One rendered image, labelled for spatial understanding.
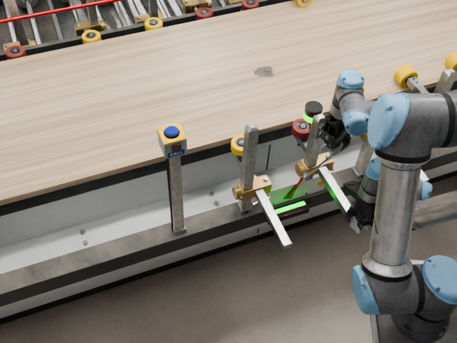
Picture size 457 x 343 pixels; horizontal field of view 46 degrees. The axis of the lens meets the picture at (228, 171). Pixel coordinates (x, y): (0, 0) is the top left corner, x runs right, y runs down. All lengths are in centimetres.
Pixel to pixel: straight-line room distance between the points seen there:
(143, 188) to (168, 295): 74
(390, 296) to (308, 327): 133
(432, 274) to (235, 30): 150
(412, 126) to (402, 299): 42
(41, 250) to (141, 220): 38
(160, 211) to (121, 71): 60
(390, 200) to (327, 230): 168
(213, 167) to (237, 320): 81
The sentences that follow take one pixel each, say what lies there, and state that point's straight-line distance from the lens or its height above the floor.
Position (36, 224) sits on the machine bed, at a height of 70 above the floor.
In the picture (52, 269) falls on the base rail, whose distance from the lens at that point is 199.
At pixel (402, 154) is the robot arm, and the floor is 155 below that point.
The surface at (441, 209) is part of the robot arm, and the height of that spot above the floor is 127.
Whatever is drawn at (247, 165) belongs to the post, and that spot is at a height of 99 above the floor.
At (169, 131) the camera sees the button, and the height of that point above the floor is 123.
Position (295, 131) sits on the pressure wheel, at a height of 90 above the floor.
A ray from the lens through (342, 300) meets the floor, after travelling 271.
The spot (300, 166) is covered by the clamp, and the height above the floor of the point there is 87.
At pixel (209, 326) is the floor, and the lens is 258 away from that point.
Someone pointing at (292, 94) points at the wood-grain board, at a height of 90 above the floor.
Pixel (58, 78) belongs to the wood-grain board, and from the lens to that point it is 230.
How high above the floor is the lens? 239
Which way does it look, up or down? 51 degrees down
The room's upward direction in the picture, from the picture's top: 3 degrees clockwise
